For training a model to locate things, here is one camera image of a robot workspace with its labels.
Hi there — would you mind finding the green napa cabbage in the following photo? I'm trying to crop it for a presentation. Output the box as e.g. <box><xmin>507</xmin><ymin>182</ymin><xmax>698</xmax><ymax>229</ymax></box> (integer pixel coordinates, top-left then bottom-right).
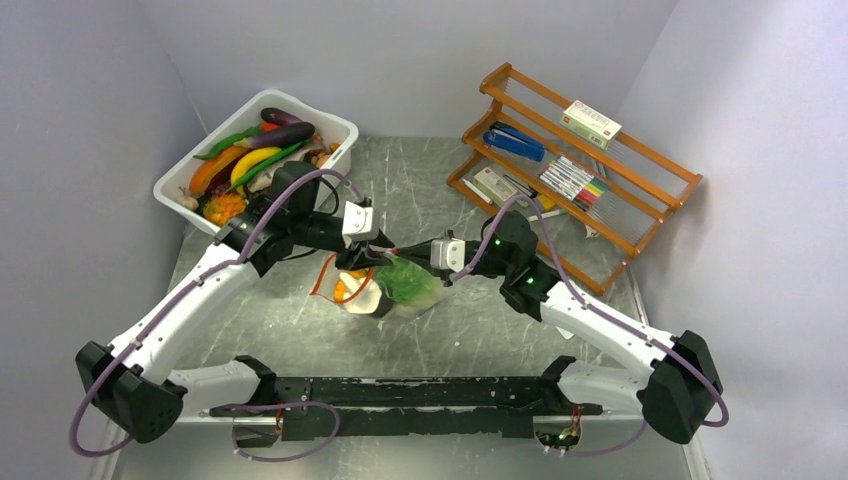
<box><xmin>374</xmin><ymin>256</ymin><xmax>446</xmax><ymax>310</ymax></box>

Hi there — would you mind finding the white mushroom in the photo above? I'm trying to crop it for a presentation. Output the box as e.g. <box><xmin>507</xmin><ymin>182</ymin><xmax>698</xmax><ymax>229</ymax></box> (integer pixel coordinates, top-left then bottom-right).
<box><xmin>341</xmin><ymin>278</ymin><xmax>382</xmax><ymax>315</ymax></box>

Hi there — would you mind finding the clear zip bag orange zipper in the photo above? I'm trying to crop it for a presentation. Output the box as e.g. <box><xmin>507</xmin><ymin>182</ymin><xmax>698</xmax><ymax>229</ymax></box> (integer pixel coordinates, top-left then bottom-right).
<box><xmin>310</xmin><ymin>254</ymin><xmax>449</xmax><ymax>319</ymax></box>

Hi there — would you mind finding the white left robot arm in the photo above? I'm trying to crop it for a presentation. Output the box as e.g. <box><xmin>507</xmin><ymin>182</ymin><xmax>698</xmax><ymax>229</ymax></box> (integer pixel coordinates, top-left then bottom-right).
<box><xmin>69</xmin><ymin>163</ymin><xmax>391</xmax><ymax>447</ymax></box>

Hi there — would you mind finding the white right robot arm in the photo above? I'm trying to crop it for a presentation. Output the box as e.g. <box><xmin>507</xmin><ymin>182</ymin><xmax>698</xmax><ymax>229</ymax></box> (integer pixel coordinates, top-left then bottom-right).
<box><xmin>394</xmin><ymin>211</ymin><xmax>729</xmax><ymax>445</ymax></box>

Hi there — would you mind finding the white plastic food bin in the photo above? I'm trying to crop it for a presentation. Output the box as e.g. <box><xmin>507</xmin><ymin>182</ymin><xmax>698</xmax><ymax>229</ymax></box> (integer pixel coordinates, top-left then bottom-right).
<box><xmin>153</xmin><ymin>89</ymin><xmax>359</xmax><ymax>235</ymax></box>

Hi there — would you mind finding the white red eraser box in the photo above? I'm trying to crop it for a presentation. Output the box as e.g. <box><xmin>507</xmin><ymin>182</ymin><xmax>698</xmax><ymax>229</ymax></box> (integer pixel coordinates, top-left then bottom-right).
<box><xmin>472</xmin><ymin>167</ymin><xmax>519</xmax><ymax>206</ymax></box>

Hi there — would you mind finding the dark purple eggplant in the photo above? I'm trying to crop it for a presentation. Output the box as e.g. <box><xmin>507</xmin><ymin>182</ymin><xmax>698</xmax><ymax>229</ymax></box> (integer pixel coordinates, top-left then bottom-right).
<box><xmin>234</xmin><ymin>122</ymin><xmax>316</xmax><ymax>149</ymax></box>

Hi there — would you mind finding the blue stapler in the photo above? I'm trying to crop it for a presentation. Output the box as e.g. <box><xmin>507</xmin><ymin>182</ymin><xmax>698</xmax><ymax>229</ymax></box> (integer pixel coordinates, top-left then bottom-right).
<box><xmin>482</xmin><ymin>121</ymin><xmax>546</xmax><ymax>162</ymax></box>

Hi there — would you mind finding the yellow banana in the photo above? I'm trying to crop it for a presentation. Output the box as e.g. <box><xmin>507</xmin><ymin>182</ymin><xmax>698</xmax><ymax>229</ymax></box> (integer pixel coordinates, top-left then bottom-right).
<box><xmin>230</xmin><ymin>147</ymin><xmax>282</xmax><ymax>188</ymax></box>

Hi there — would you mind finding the orange spiky dragon fruit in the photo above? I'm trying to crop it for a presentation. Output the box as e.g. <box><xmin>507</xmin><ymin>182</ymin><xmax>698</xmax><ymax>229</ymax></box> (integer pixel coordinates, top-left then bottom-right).
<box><xmin>202</xmin><ymin>193</ymin><xmax>248</xmax><ymax>227</ymax></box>

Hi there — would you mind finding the coloured marker pen set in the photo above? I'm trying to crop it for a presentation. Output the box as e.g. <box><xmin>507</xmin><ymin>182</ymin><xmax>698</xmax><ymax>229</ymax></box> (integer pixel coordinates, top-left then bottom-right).
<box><xmin>540</xmin><ymin>156</ymin><xmax>609</xmax><ymax>212</ymax></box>

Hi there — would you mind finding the green chili pepper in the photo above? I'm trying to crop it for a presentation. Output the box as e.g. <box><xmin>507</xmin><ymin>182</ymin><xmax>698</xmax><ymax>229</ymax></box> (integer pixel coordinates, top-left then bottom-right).
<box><xmin>193</xmin><ymin>125</ymin><xmax>262</xmax><ymax>161</ymax></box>

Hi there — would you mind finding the white garlic bulb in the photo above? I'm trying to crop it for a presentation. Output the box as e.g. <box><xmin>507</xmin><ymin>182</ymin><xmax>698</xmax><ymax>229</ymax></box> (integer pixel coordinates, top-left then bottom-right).
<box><xmin>175</xmin><ymin>188</ymin><xmax>199</xmax><ymax>212</ymax></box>

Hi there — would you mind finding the orange wooden rack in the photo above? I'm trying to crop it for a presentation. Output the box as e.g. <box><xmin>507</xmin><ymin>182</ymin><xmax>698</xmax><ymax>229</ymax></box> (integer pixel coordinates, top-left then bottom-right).
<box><xmin>447</xmin><ymin>63</ymin><xmax>703</xmax><ymax>294</ymax></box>

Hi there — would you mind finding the white box on rack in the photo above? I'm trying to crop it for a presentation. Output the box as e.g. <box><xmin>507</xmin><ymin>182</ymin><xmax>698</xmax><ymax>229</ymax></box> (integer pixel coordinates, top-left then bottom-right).
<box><xmin>559</xmin><ymin>101</ymin><xmax>622</xmax><ymax>150</ymax></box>

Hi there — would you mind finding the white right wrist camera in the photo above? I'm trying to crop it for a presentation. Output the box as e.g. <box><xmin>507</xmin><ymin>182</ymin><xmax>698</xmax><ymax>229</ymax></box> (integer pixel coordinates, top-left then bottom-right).
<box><xmin>430</xmin><ymin>238</ymin><xmax>466</xmax><ymax>272</ymax></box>

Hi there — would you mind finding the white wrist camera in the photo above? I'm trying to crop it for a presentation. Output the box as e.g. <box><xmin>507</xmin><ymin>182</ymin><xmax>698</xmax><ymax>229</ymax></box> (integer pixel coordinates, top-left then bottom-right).
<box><xmin>341</xmin><ymin>201</ymin><xmax>379</xmax><ymax>247</ymax></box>
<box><xmin>430</xmin><ymin>238</ymin><xmax>466</xmax><ymax>272</ymax></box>

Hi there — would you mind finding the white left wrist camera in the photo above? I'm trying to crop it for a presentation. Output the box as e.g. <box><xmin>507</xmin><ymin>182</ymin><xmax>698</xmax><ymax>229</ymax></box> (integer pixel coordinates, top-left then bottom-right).
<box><xmin>341</xmin><ymin>201</ymin><xmax>379</xmax><ymax>247</ymax></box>

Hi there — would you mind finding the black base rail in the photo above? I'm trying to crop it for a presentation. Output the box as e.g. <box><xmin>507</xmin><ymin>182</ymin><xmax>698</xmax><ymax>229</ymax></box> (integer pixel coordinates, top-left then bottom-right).
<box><xmin>210</xmin><ymin>356</ymin><xmax>602</xmax><ymax>447</ymax></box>

